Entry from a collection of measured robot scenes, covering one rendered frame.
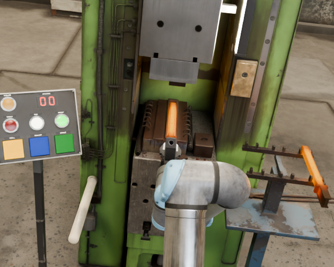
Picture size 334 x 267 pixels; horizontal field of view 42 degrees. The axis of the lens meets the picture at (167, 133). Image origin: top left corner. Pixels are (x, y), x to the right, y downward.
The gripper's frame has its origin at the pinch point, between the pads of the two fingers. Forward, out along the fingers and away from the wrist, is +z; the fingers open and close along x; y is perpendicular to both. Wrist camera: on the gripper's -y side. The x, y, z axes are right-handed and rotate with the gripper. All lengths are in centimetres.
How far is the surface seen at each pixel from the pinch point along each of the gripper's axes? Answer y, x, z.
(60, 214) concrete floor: 103, -65, 54
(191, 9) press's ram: -57, 1, 6
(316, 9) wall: 86, 240, 608
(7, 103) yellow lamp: -17, -66, -13
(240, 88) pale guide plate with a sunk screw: -21.7, 28.2, 16.3
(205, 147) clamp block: 2.8, 15.8, 3.0
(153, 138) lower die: 1.2, -7.9, 3.0
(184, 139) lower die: 1.1, 6.2, 4.5
